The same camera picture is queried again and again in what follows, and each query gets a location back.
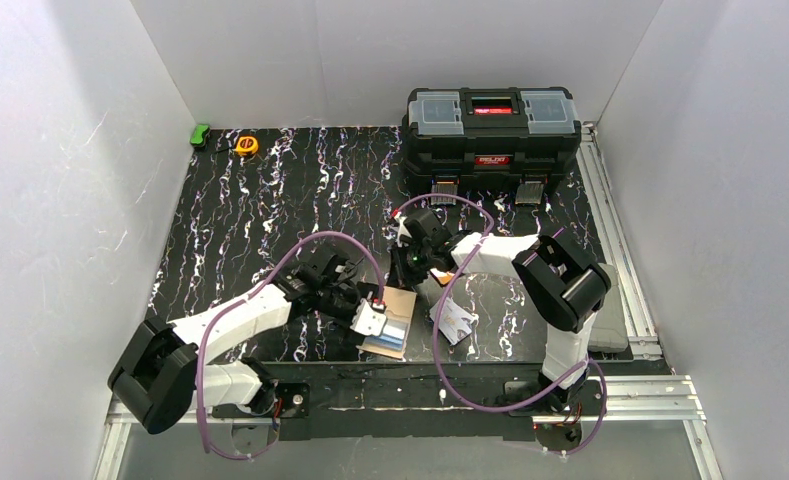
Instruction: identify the aluminium frame rail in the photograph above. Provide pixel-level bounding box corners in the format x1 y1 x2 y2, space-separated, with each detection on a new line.
577 121 664 361
92 376 723 480

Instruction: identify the green plastic object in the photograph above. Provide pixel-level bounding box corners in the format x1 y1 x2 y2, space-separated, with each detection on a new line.
189 123 211 150

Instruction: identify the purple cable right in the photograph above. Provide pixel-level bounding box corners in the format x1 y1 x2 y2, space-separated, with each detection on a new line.
393 193 609 458

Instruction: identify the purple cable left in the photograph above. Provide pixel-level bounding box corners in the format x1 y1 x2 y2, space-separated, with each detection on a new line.
195 230 387 462

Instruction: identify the purple cable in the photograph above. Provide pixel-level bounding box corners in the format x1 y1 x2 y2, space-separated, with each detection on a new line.
195 230 387 462
393 193 609 458

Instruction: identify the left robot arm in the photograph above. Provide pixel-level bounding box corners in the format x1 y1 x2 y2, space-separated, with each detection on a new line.
107 246 386 434

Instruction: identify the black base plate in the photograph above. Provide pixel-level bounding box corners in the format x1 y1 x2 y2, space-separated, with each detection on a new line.
211 360 674 442

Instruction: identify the orange card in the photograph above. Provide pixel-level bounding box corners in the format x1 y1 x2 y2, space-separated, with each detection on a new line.
429 268 454 287

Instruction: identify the white card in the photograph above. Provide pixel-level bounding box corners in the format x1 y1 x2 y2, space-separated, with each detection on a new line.
429 298 474 346

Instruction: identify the silver toolbox latch right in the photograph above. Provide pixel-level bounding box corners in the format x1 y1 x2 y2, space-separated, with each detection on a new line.
514 178 546 206

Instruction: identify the black plastic toolbox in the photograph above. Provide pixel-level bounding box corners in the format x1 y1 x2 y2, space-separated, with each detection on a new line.
401 86 582 199

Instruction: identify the aluminium frame rail front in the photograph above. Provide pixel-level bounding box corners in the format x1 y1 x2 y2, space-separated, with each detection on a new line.
92 376 723 480

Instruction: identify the beige card holder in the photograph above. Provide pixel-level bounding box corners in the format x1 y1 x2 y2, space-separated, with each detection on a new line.
358 287 417 360

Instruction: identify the silver toolbox latch left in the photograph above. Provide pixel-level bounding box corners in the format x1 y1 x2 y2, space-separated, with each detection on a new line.
430 177 459 206

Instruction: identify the aluminium frame rail right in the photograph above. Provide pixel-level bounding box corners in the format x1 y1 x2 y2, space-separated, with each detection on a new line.
577 121 664 361

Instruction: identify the yellow tape measure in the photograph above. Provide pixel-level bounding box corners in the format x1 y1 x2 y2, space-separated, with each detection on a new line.
234 135 259 157

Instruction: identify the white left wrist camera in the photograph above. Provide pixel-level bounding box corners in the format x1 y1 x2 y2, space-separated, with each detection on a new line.
350 299 387 337

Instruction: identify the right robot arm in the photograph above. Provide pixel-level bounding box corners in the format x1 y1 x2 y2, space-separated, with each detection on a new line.
387 209 612 412

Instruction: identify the silver toolbox latch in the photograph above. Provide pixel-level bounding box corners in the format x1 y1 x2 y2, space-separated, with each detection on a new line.
430 177 459 206
514 178 546 206

